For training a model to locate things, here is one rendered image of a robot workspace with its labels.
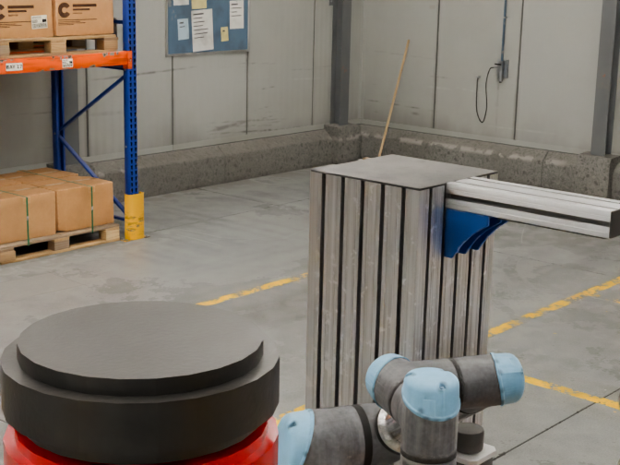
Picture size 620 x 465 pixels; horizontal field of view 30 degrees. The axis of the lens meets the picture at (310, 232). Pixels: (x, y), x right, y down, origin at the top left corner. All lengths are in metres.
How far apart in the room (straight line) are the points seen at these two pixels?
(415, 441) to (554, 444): 4.63
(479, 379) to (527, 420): 4.77
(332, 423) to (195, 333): 1.76
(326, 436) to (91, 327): 1.74
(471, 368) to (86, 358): 1.47
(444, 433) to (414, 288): 0.52
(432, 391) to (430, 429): 0.05
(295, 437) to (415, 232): 0.40
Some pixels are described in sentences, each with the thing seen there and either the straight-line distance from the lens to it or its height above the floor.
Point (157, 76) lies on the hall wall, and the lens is 11.90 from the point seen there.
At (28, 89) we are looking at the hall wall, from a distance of 10.94.
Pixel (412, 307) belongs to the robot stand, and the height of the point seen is 1.82.
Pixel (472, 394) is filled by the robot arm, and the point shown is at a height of 1.81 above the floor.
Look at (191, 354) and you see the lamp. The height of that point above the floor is 2.34.
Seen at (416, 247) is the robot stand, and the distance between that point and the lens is 1.99.
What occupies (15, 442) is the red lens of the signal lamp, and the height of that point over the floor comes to 2.32.
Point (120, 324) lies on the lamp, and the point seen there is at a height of 2.34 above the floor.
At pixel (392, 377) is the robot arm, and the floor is 1.85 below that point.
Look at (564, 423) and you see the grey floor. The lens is 6.44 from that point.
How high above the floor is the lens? 2.41
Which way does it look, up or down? 13 degrees down
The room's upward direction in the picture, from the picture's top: 1 degrees clockwise
